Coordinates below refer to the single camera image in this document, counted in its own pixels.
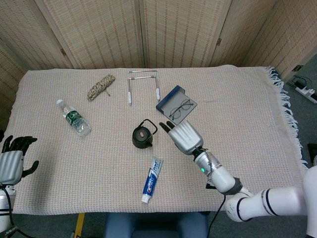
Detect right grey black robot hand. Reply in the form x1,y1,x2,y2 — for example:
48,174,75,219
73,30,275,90
158,120,205,156

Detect dark blue under cloth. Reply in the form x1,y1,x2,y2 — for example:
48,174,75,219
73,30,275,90
266,66,309,169

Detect thin-framed eyeglasses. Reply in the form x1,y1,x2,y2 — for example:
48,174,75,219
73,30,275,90
169,99,194,121

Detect clear water bottle green label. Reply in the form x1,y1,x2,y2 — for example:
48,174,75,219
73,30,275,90
56,99,92,137

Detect coiled beige rope bundle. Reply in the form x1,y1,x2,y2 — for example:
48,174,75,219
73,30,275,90
86,74,116,101

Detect blue padded chair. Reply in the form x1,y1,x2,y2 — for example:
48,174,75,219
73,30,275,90
105,212,210,238

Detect open blue glasses case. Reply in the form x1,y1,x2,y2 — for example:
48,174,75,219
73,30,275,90
156,85,198,126

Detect beige waffle tablecloth with fringe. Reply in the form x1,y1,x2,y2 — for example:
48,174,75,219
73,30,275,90
0,64,315,215

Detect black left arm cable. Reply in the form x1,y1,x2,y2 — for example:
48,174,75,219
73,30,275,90
2,184,33,238

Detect woven folding screen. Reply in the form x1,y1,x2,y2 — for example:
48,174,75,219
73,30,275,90
0,0,317,124

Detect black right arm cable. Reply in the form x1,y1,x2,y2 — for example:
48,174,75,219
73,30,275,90
207,193,226,238

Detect blue white Crest toothpaste tube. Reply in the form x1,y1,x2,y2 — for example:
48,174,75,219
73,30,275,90
141,156,164,204

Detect metal wire stand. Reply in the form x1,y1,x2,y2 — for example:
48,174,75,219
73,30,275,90
126,70,161,106

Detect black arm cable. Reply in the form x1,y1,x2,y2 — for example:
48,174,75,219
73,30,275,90
207,193,226,238
2,184,33,238

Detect black teapot with loop handle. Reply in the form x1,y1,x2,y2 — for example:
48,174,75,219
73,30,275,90
131,119,158,150

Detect white power strip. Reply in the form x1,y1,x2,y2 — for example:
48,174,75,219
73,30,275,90
292,76,317,104

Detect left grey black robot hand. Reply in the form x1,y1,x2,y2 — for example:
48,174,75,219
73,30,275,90
0,135,40,185

